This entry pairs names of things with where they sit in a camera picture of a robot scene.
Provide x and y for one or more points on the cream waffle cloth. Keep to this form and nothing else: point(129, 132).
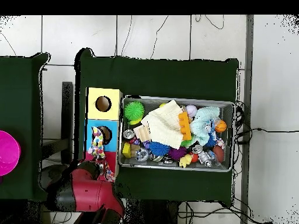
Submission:
point(163, 126)

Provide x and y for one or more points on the blue spiky ball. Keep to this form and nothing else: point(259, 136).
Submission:
point(159, 148)

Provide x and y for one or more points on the orange plastic compartment tray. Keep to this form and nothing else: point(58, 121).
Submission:
point(185, 127)

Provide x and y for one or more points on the colourful polka dot cloth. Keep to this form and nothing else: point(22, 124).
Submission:
point(98, 142)

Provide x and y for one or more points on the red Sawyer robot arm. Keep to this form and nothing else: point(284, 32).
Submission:
point(88, 193)

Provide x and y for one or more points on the wooden box with three holes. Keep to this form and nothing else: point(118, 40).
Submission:
point(109, 112)

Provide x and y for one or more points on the large green spiky ball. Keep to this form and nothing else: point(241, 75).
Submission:
point(133, 110)

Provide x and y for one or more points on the silver soda can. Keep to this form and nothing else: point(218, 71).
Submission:
point(129, 134)

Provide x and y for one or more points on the purple spiky ball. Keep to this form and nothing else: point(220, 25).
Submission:
point(177, 153)

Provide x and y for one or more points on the dark green table cloth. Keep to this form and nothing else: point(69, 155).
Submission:
point(158, 77)

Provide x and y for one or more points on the mint green knitted cloth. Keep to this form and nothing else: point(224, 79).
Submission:
point(201, 126)

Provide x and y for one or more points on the silver toy robot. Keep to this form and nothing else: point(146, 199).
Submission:
point(202, 155)

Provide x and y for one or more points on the small orange basketball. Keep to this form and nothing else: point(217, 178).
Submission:
point(220, 126)

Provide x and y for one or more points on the small brown football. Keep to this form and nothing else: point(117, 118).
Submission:
point(218, 154)

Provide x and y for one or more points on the grey stand base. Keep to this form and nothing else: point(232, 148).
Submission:
point(50, 172)

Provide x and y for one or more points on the dark green side table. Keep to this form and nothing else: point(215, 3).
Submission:
point(18, 105)

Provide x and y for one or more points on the magenta round disc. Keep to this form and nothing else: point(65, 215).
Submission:
point(8, 152)

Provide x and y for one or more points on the black upright post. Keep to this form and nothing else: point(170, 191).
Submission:
point(67, 116)

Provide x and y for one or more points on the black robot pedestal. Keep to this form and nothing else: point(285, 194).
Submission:
point(151, 213)

